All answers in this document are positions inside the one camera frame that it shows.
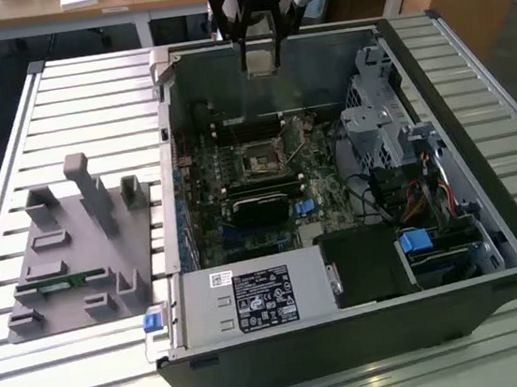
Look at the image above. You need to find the grey metal drive cage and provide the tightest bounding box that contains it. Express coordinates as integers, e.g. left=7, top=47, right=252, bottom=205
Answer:
left=331, top=37, right=450, bottom=179

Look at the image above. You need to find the black open PC case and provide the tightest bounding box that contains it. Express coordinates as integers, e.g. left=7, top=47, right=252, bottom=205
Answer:
left=106, top=0, right=517, bottom=387

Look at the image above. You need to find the metal disk bay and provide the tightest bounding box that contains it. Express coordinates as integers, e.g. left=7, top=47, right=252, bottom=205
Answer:
left=391, top=208, right=509, bottom=294

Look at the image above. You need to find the blue case latch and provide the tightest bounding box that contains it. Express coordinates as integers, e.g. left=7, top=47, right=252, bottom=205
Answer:
left=141, top=308, right=168, bottom=335

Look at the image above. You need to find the black plastic shroud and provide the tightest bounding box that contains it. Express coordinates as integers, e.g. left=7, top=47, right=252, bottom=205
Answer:
left=313, top=220, right=421, bottom=313

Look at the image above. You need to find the CPU socket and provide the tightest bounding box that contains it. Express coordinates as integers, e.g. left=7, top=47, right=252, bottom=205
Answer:
left=236, top=136, right=291, bottom=182

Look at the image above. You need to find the silver topped CPU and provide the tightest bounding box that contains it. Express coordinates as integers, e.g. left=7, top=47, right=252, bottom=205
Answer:
left=244, top=49, right=281, bottom=80

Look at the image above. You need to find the blue disk carrier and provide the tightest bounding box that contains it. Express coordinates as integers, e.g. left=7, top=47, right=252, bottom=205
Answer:
left=397, top=226, right=436, bottom=258

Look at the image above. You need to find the black graphics card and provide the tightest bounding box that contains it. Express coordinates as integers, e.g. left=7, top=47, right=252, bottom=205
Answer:
left=228, top=189, right=294, bottom=231

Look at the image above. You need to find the green motherboard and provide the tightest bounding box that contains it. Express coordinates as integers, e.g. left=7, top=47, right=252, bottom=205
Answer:
left=167, top=97, right=365, bottom=272

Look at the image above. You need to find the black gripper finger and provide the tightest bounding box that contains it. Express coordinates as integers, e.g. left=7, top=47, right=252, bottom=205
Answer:
left=207, top=0, right=257, bottom=75
left=268, top=0, right=313, bottom=69

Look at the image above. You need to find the wooden desk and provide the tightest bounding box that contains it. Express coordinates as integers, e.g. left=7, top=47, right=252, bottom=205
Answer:
left=0, top=0, right=421, bottom=66

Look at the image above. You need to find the coloured wire bundle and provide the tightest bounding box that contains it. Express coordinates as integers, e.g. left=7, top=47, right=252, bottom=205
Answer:
left=394, top=145, right=461, bottom=227

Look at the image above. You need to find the silver chipset heat sink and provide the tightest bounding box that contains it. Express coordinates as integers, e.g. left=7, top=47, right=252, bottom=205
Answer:
left=297, top=220, right=327, bottom=246

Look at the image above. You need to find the green RAM stick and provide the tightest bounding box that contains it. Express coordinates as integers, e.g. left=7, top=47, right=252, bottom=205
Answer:
left=37, top=269, right=90, bottom=293

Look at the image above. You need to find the metal socket cover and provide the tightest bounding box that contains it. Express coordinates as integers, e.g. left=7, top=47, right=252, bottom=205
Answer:
left=275, top=113, right=316, bottom=162

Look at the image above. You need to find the pale blue teach pendant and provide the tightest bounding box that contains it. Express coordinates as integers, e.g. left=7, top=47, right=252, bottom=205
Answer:
left=298, top=0, right=331, bottom=27

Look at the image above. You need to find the silver power supply unit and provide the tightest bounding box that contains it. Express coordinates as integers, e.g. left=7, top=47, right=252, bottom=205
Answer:
left=172, top=243, right=347, bottom=350

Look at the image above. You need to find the black expansion slot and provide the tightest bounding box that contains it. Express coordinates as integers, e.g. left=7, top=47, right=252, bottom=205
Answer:
left=225, top=237, right=304, bottom=263

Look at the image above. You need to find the black power cable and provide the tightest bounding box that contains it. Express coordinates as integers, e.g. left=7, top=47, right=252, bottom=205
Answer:
left=338, top=166, right=409, bottom=233

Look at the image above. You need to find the grey parts rack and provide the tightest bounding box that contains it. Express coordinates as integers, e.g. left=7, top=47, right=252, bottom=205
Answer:
left=0, top=143, right=170, bottom=346

